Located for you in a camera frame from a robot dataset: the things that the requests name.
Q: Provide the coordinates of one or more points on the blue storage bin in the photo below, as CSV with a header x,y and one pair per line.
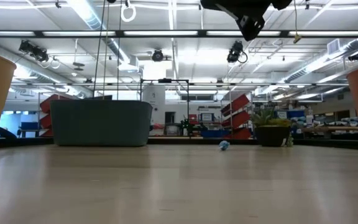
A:
x,y
211,133

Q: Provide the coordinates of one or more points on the black dome camera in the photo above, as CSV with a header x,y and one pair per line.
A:
x,y
158,55

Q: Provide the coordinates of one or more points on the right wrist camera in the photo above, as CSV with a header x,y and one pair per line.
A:
x,y
250,28

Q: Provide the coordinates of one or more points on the teal plastic bin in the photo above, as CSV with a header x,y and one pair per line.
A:
x,y
104,121

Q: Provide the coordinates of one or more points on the small computer monitor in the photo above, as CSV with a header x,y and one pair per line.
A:
x,y
206,117

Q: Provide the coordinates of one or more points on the black bar with light strips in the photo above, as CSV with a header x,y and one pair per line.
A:
x,y
166,33

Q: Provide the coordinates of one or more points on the long wooden workbench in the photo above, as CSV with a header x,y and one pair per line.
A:
x,y
334,128

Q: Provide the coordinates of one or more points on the white air vent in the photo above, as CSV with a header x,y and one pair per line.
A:
x,y
333,46

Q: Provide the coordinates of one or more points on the blue lollipop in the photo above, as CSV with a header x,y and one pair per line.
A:
x,y
224,145

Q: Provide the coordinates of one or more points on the red angled shelf rack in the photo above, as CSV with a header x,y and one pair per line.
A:
x,y
239,116
47,116

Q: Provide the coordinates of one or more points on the potted succulent plant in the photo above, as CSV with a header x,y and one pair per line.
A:
x,y
272,135

